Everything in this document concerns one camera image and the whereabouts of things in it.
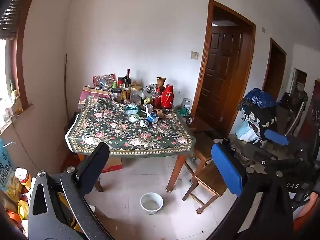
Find blue snack bag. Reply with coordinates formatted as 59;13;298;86
0;139;15;193

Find dark wine bottle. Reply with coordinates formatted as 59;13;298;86
126;69;132;99

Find window blinds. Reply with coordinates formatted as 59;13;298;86
0;0;25;40

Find brown wooden door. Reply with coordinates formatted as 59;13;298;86
196;26;242;135

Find light blue plastic bag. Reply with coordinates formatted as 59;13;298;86
236;119;262;143

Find red thermos flask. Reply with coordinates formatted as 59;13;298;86
161;84;174;109

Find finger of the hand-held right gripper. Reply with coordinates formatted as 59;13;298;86
264;129;304;153
240;144;279;167

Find clear liquor bottle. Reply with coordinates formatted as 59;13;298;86
122;76;130;100

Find pile of clothes and bags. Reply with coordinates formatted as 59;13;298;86
241;105;278;142

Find narrow wooden door frame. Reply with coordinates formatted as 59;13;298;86
262;38;287;100

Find clear jar gold lid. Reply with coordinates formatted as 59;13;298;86
130;86;143;105

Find white capped red bottle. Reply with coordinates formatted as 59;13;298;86
14;167;32;190

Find maroon paper gift bag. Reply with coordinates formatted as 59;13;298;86
78;86;110;110

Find red sauce bottle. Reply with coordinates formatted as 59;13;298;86
154;87;162;108

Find white plastic basin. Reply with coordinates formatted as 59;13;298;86
140;192;164;215

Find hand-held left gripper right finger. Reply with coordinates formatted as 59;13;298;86
211;142;294;240

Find yellow oil bottle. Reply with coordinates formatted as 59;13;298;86
10;79;23;114

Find green plastic wrapper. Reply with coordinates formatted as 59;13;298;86
125;104;140;115

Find dark red door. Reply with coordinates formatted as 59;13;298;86
299;79;320;145

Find red snack bag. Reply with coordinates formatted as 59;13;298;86
93;74;116;89

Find wooden table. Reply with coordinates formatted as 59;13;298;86
75;105;198;193

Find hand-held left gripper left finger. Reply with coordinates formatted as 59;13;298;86
27;142;115;240

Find wooden chair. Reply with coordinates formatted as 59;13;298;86
190;130;215;178
182;160;228;214

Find clear jar black lid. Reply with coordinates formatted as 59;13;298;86
111;87;123;103

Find cardboard box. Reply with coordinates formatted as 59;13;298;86
101;157;123;173

